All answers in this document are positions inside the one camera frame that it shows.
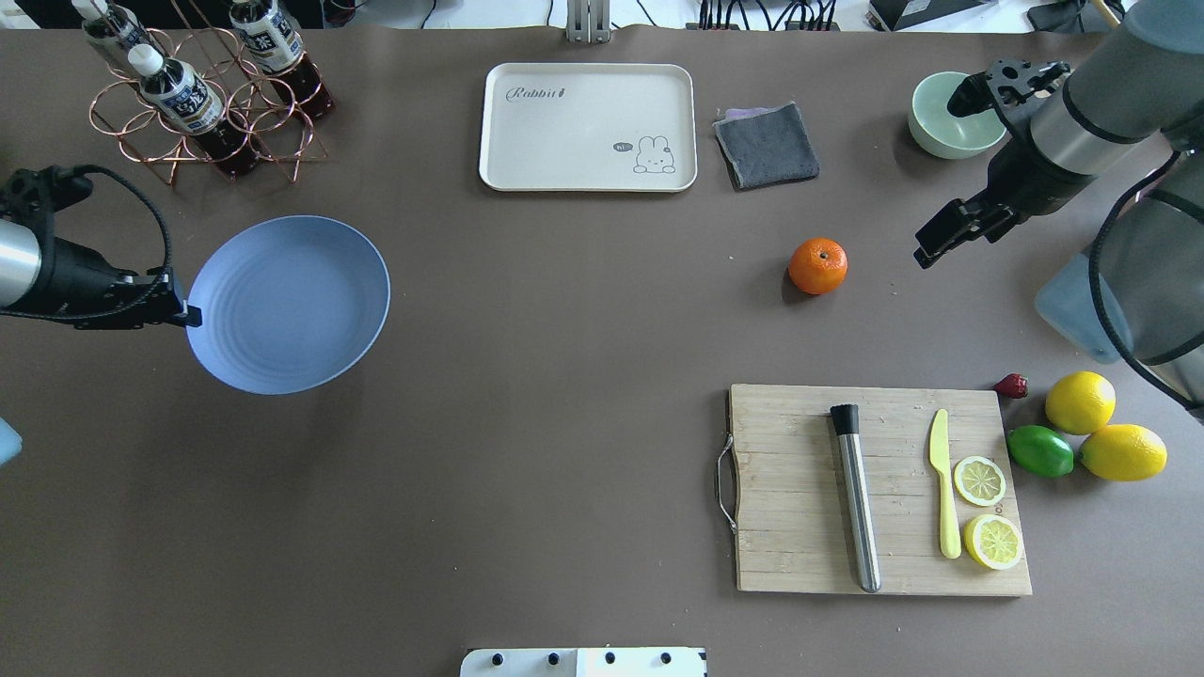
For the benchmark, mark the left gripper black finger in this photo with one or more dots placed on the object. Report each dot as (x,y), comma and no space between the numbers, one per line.
(190,316)

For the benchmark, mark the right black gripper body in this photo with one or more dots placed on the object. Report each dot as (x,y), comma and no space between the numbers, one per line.
(1027,177)

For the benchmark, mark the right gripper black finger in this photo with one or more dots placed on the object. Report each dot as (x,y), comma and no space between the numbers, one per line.
(962,222)

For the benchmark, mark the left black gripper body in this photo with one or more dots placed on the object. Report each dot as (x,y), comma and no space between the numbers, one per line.
(73,275)

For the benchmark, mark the blue plate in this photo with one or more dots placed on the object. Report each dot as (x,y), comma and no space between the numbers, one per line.
(289,304)

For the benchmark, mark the orange fruit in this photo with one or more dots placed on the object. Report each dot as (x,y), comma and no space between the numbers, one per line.
(818,266)

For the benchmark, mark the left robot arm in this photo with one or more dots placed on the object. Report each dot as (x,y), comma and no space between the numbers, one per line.
(44,277)

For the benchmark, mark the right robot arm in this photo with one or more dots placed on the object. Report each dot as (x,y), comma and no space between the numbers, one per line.
(1135,291)

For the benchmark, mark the green bowl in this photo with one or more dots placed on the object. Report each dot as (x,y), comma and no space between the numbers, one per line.
(945,136)

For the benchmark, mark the red strawberry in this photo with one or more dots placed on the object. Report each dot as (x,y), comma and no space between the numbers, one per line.
(1014,386)

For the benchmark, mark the yellow lemon inner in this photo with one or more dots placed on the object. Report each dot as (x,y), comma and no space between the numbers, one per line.
(1081,403)

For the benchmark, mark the yellow lemon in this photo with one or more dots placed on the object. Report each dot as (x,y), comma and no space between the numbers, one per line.
(1081,403)
(1124,452)

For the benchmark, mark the tea bottle two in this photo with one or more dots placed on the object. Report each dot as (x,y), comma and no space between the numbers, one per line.
(174,89)

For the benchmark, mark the grey folded cloth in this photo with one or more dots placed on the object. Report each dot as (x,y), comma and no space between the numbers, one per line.
(765,146)

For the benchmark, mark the green lime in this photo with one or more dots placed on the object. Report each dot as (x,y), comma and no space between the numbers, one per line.
(1041,450)

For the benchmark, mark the yellow plastic knife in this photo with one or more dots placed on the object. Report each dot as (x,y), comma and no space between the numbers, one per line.
(939,459)

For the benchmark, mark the lemon slice inner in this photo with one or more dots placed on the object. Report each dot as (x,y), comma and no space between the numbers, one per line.
(979,481)

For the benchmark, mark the tea bottle three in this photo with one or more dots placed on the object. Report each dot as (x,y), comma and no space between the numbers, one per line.
(113,31)

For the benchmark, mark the yellow lemon outer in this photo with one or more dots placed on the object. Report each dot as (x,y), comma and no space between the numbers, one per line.
(1124,452)

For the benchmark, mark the tea bottle one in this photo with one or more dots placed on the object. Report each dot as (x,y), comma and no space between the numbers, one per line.
(278,50)

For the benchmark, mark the steel muddler black tip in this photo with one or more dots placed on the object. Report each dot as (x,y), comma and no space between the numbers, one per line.
(846,425)

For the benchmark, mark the wooden cutting board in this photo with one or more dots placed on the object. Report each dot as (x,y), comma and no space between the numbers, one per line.
(792,533)

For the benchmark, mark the lemon slice near edge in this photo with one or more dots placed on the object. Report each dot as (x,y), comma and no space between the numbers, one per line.
(993,541)

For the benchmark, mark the cream rabbit tray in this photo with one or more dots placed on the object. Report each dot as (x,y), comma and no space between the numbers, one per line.
(588,127)

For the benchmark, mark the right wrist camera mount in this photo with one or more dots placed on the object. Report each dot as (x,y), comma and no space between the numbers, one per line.
(1008,87)

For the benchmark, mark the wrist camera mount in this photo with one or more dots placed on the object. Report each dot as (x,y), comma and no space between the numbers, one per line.
(1008,87)
(30,198)

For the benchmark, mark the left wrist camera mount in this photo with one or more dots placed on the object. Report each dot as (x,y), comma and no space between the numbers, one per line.
(30,198)

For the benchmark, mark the copper wire bottle rack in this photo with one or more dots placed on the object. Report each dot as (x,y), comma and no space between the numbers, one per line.
(248,107)

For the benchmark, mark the aluminium frame post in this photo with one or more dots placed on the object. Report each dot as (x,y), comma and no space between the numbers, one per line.
(588,22)

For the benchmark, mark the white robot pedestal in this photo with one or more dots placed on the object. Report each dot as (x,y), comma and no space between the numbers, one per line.
(586,661)

